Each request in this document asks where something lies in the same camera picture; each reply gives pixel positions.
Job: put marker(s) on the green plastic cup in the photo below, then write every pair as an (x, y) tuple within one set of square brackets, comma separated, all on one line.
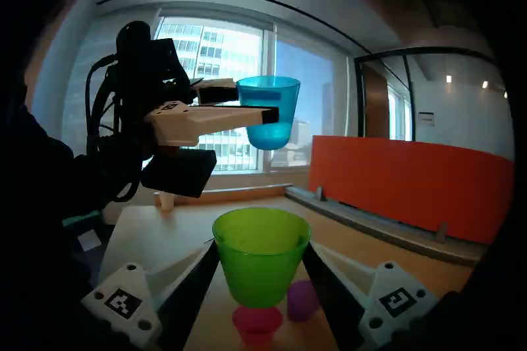
[(261, 268)]

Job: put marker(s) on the person's left forearm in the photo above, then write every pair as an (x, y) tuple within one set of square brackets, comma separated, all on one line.
[(53, 170)]

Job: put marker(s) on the pink plastic cup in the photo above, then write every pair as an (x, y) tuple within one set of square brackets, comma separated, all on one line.
[(257, 322)]

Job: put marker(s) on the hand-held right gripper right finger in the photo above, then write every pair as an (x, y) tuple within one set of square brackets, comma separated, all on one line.
[(372, 285)]

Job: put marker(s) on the purple plastic cup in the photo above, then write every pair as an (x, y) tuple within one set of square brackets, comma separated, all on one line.
[(302, 301)]

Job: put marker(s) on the red desk screen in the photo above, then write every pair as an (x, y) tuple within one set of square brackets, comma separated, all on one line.
[(411, 186)]

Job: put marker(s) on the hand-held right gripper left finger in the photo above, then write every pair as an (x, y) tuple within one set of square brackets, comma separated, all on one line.
[(136, 281)]

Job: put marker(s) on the blue plastic cup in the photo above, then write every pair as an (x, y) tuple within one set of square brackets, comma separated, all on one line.
[(269, 96)]

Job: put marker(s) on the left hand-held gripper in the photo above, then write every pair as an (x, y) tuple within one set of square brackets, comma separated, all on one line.
[(140, 75)]

